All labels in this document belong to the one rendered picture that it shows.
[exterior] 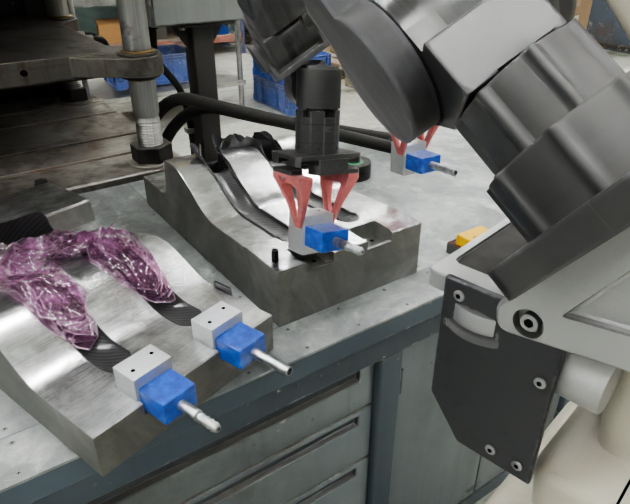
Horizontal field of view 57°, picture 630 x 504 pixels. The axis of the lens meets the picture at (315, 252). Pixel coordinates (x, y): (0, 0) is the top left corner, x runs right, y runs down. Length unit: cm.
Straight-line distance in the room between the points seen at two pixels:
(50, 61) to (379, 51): 118
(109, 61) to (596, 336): 123
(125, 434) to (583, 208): 52
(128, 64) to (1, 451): 90
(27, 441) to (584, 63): 64
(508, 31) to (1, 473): 62
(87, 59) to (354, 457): 99
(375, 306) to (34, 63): 91
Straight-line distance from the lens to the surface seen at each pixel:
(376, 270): 88
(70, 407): 67
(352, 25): 30
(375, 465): 114
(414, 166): 101
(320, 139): 74
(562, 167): 26
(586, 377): 47
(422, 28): 29
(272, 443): 94
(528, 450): 52
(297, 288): 80
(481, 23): 29
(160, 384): 64
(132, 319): 76
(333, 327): 82
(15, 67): 141
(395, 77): 29
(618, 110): 26
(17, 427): 75
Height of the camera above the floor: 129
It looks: 29 degrees down
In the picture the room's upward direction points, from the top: straight up
